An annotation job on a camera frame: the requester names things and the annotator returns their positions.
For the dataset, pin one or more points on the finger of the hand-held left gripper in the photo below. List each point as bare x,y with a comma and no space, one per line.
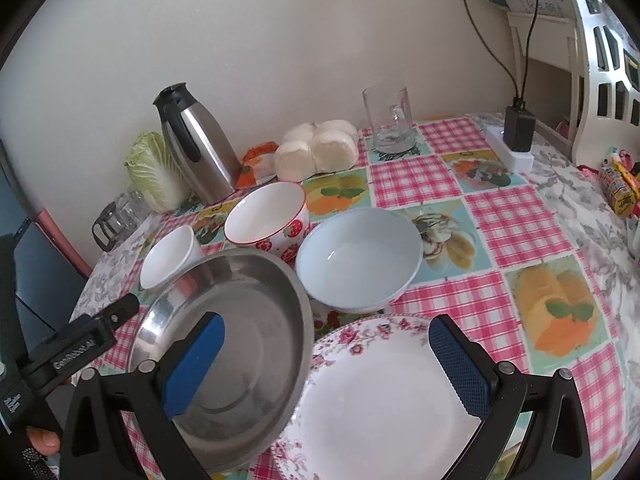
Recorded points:
121,309

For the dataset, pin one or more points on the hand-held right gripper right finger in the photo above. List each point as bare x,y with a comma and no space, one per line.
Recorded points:
460,365

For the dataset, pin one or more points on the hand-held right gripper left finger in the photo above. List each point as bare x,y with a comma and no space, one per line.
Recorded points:
192,365

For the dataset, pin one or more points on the stainless steel basin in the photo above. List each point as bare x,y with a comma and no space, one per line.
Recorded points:
260,320

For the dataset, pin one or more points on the pink floral white plate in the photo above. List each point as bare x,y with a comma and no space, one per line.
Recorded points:
380,410

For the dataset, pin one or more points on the red rimmed strawberry bowl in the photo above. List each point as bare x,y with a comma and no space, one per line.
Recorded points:
260,220

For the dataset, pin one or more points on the person's left hand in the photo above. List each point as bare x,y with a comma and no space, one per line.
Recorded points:
45,441

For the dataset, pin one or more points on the small white bowl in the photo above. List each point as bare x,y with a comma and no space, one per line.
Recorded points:
165,260

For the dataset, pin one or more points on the blue panel with pink edge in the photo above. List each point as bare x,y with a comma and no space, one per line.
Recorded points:
45,260

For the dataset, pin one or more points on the napa cabbage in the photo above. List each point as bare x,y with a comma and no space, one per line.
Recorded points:
155,175

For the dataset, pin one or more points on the light blue bowl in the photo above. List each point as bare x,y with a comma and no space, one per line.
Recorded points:
350,260

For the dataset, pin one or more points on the stainless steel thermos carafe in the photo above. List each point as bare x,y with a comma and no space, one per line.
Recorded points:
205,155

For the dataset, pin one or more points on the orange plastic packet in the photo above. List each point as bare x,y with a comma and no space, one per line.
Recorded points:
252,165

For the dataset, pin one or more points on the white power strip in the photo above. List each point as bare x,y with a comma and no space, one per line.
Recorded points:
520,162

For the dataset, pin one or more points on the yellow snack packet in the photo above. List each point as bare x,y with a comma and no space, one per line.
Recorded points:
617,192

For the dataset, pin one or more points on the clear glass mug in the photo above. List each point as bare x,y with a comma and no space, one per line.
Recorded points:
390,135

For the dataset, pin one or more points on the black power adapter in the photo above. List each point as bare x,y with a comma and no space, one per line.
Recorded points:
519,130

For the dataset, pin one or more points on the pink snack packet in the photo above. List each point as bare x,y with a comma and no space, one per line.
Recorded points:
625,157

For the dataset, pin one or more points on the white lattice chair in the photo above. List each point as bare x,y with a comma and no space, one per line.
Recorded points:
582,85

